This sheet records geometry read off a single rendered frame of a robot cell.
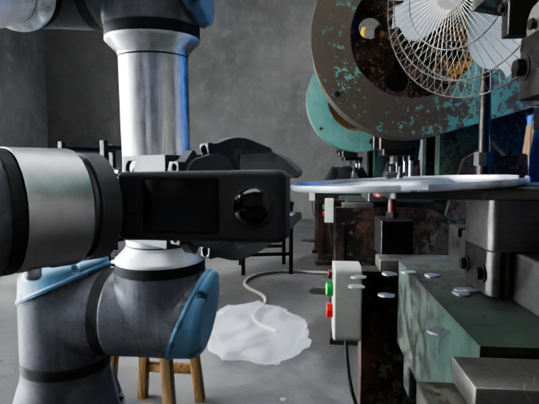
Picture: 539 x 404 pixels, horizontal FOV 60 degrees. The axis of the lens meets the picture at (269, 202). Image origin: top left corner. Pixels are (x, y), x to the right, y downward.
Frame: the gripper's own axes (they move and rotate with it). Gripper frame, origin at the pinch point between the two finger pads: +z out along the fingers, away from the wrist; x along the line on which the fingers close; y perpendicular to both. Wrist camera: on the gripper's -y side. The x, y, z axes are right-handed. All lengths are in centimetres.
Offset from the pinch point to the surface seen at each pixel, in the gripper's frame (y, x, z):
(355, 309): 16.3, 22.7, 35.9
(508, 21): -6.5, -22.8, 37.9
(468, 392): -15.3, 14.8, 2.4
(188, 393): 102, 78, 64
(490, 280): -9.6, 11.1, 24.7
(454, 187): -9.7, -0.6, 12.7
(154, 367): 107, 67, 53
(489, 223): -9.3, 4.2, 24.9
